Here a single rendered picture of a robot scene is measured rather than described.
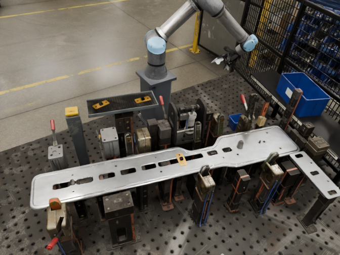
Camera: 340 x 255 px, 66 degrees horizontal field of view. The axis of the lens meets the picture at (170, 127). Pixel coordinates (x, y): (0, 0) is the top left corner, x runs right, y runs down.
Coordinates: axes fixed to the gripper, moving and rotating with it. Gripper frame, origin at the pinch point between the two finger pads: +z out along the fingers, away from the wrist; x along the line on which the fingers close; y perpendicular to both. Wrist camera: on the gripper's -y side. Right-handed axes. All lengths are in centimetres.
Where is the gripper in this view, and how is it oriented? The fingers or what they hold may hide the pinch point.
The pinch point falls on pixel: (217, 66)
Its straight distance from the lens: 216.1
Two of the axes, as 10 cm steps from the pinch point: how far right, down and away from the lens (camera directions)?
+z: -6.4, 4.5, 6.2
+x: 7.6, 2.3, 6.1
